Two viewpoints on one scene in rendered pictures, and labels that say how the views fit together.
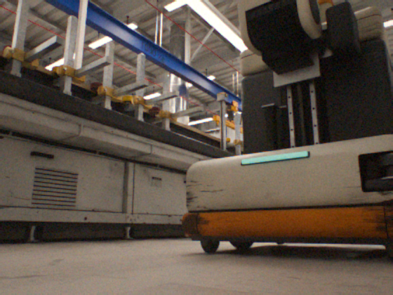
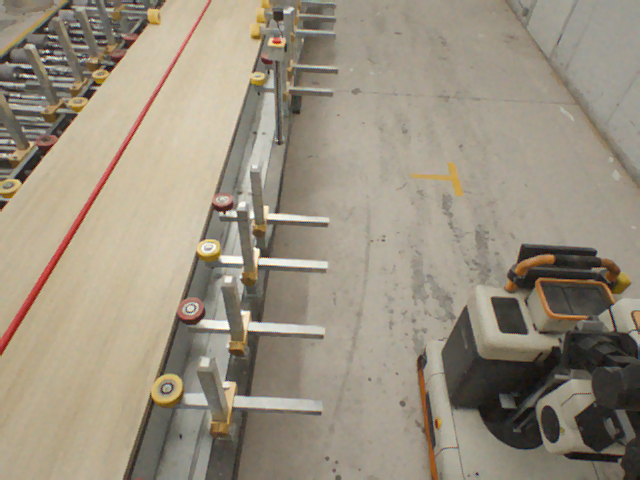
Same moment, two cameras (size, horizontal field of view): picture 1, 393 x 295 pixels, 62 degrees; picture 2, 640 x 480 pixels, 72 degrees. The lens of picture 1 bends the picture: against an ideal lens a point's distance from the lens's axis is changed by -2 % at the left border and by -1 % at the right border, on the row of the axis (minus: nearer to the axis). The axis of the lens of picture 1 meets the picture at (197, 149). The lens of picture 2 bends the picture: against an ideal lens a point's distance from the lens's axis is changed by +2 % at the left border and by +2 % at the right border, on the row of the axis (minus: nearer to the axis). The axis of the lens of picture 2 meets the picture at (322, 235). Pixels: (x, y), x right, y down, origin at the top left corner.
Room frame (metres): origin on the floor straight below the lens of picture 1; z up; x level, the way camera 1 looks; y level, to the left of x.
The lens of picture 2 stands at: (1.01, 0.72, 2.04)
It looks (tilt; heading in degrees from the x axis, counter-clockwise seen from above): 47 degrees down; 323
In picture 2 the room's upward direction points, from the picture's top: 4 degrees clockwise
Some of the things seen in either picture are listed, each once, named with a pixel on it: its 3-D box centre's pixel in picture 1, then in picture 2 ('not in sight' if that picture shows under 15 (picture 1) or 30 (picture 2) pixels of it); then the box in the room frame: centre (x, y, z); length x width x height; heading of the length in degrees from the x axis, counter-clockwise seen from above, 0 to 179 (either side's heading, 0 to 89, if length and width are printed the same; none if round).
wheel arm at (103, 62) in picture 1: (80, 72); (244, 404); (1.50, 0.58, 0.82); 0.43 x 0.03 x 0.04; 54
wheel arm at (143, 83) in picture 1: (118, 93); (257, 329); (1.71, 0.44, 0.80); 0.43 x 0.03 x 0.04; 54
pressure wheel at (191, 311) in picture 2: (96, 93); (193, 317); (1.82, 0.60, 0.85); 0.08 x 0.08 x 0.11
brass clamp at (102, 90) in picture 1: (109, 93); (239, 333); (1.72, 0.49, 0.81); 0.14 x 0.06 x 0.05; 144
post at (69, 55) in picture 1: (68, 58); (218, 406); (1.50, 0.65, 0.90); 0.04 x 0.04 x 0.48; 54
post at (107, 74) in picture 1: (107, 80); (236, 327); (1.70, 0.50, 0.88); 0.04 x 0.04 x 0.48; 54
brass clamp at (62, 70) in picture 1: (71, 74); (223, 409); (1.52, 0.64, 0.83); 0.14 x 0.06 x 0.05; 144
